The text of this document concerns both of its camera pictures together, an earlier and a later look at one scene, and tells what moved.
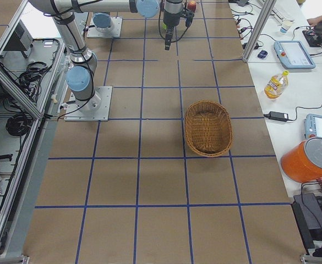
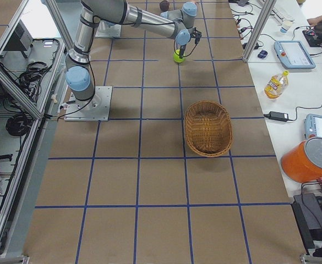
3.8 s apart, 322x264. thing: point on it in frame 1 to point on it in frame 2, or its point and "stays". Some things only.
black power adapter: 278,116 stays
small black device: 262,54 stays
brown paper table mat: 131,191 stays
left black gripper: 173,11 to 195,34
